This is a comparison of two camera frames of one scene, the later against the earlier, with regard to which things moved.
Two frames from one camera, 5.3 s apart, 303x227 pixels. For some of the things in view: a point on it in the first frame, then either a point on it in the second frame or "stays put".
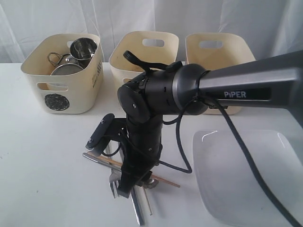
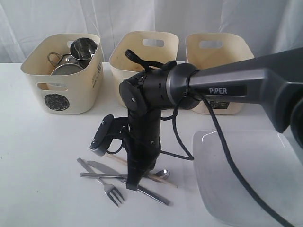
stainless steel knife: [140, 202] -> [102, 168]
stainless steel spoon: [148, 184] -> [160, 174]
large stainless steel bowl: [66, 69] stays put
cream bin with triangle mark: [150, 47] stays put
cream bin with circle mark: [76, 94] stays put
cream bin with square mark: [234, 52] stays put
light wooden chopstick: [150, 212] -> [116, 158]
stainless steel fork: [114, 178] -> [110, 190]
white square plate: [231, 187] stays put
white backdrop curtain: [270, 28] stays put
